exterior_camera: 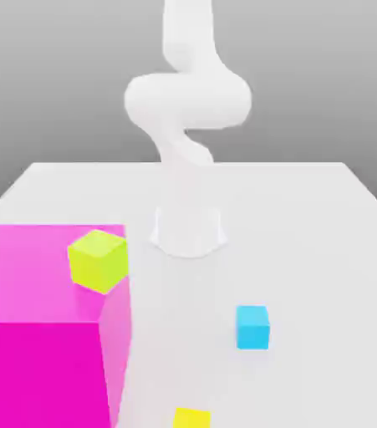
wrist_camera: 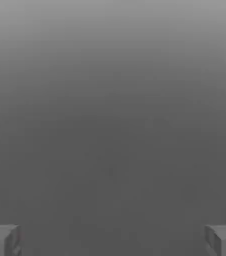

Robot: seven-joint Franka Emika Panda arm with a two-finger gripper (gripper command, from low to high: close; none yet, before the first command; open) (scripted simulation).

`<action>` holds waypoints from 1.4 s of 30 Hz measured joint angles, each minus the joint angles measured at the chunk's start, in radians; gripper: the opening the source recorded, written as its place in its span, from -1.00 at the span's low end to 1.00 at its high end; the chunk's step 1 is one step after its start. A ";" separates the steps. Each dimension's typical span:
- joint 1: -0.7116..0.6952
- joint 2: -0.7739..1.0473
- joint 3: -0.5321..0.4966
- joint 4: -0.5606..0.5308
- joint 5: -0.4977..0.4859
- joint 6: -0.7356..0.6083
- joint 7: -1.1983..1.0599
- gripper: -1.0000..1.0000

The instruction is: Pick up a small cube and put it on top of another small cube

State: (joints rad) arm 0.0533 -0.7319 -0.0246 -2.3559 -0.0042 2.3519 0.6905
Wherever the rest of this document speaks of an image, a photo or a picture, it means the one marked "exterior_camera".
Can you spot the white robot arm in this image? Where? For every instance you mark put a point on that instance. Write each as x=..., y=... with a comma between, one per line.
x=188, y=100

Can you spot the small lime green cube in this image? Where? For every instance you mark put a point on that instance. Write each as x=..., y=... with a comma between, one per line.
x=97, y=264

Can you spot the small blue cube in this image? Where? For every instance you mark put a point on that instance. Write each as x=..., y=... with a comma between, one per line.
x=252, y=329

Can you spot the small yellow cube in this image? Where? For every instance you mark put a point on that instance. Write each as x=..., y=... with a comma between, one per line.
x=192, y=418

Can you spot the large magenta box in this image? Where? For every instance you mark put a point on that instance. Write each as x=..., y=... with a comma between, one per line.
x=37, y=367

